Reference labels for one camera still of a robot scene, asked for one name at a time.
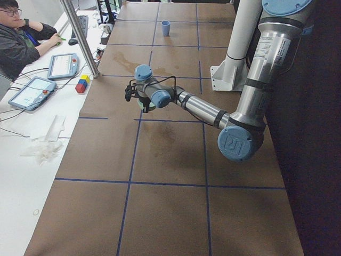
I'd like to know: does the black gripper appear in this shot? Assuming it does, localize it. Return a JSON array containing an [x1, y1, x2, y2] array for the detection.
[[138, 97, 150, 113]]

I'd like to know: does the mint green bowl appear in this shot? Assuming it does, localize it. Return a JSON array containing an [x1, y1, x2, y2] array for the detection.
[[137, 99, 156, 112]]

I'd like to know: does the light blue cup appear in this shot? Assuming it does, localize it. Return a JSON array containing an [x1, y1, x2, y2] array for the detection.
[[161, 20, 171, 37]]

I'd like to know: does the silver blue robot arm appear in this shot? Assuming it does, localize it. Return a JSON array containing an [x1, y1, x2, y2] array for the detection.
[[125, 1, 315, 162]]

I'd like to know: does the person's hand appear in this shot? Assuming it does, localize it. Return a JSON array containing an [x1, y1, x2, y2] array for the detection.
[[46, 34, 63, 47]]

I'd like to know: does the red blue block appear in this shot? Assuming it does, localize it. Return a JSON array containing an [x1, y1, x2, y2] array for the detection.
[[75, 79, 88, 93]]

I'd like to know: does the yellow block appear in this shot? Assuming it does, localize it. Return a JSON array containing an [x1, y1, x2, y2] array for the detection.
[[79, 75, 91, 85]]

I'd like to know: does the folded white paper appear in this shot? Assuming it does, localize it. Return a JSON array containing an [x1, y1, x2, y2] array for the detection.
[[31, 115, 66, 142]]

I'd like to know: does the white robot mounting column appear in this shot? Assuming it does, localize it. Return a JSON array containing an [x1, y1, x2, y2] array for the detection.
[[210, 0, 262, 91]]

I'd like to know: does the far teach pendant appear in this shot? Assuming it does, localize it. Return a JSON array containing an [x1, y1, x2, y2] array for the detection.
[[47, 53, 79, 81]]

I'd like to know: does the teach pendant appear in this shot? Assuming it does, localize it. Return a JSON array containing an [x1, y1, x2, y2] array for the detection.
[[47, 53, 79, 81], [8, 77, 56, 111]]

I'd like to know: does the black computer mouse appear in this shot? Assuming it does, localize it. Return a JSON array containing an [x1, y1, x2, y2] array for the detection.
[[68, 38, 78, 46]]

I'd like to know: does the black keyboard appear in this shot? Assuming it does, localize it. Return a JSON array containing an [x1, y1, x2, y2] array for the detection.
[[71, 15, 88, 39]]

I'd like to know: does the crumpled white tissue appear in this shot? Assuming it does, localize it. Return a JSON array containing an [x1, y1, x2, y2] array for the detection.
[[20, 140, 63, 165]]

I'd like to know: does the near teach pendant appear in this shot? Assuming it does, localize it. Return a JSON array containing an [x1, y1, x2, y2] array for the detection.
[[8, 77, 56, 111]]

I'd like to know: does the seated person black jacket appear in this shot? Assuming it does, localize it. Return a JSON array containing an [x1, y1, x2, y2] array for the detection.
[[1, 1, 57, 81]]

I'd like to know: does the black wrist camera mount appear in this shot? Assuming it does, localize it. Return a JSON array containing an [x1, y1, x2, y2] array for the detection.
[[125, 79, 139, 102]]

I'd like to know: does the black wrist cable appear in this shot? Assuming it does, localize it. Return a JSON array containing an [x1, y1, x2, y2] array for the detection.
[[129, 76, 177, 94]]

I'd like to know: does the aluminium frame post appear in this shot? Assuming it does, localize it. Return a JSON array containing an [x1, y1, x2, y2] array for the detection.
[[60, 0, 99, 78]]

